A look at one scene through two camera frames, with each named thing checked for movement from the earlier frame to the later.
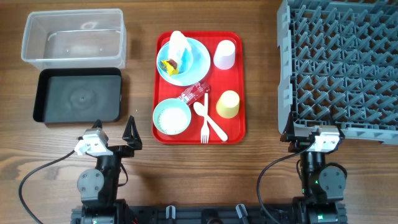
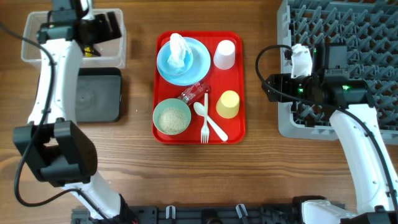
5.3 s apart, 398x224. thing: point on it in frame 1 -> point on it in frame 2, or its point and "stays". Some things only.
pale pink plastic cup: x=224 y=56 stays
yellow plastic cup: x=227 y=104 stays
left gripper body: x=122 y=150 -> x=100 y=31
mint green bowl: x=171 y=116 stays
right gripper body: x=300 y=143 -> x=300 y=86
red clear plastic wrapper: x=194 y=92 stays
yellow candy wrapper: x=170 y=66 -> x=87 y=54
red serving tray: x=198 y=89 stays
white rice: x=173 y=120 stays
